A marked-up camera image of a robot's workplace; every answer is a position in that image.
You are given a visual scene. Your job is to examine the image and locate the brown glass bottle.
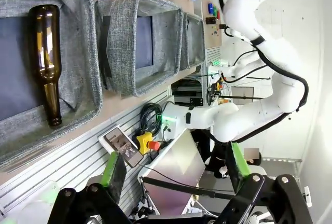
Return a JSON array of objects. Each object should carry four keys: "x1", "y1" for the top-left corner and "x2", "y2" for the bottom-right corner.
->
[{"x1": 27, "y1": 4, "x2": 63, "y2": 128}]

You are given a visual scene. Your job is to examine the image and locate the yellow emergency stop button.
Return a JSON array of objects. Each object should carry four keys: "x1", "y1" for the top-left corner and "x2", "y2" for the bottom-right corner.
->
[{"x1": 135, "y1": 132, "x2": 160, "y2": 155}]

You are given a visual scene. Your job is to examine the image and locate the black control unit rack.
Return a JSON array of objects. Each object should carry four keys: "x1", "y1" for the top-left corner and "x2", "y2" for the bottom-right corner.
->
[{"x1": 171, "y1": 77, "x2": 204, "y2": 107}]

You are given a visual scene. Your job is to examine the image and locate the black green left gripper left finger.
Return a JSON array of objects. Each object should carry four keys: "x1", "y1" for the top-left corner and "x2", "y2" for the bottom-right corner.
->
[{"x1": 48, "y1": 150, "x2": 132, "y2": 224}]

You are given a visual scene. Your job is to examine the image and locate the black coiled cable bundle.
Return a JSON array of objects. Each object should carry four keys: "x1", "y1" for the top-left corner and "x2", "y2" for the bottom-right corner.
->
[{"x1": 140, "y1": 102, "x2": 164, "y2": 134}]

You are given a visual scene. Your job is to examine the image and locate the black thin rod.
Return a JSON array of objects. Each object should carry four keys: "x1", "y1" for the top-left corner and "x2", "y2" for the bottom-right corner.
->
[{"x1": 142, "y1": 176, "x2": 236, "y2": 198}]

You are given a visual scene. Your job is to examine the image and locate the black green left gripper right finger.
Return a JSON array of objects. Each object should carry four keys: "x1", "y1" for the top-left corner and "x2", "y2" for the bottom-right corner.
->
[{"x1": 217, "y1": 141, "x2": 315, "y2": 224}]

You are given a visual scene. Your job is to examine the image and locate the teach pendant tablet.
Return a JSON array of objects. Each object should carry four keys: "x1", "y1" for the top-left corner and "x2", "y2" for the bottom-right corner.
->
[{"x1": 104, "y1": 127, "x2": 144, "y2": 169}]

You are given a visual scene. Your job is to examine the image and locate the small grey fabric basket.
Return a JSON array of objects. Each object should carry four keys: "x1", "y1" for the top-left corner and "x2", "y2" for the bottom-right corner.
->
[{"x1": 179, "y1": 11, "x2": 206, "y2": 71}]

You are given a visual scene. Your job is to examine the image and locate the large grey fabric basket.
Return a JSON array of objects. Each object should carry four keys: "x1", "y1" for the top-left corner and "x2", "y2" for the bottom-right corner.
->
[{"x1": 0, "y1": 0, "x2": 103, "y2": 171}]

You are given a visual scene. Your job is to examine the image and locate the black cable hose on arm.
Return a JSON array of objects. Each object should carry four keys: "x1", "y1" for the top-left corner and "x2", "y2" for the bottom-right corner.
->
[{"x1": 217, "y1": 0, "x2": 310, "y2": 144}]

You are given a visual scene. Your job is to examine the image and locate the person in dark clothes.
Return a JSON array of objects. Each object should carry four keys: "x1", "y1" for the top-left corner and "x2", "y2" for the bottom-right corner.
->
[{"x1": 191, "y1": 129, "x2": 263, "y2": 180}]

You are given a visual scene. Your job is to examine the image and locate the grey fabric basket black label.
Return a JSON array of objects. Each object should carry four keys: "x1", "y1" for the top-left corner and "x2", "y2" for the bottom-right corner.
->
[{"x1": 93, "y1": 0, "x2": 184, "y2": 97}]

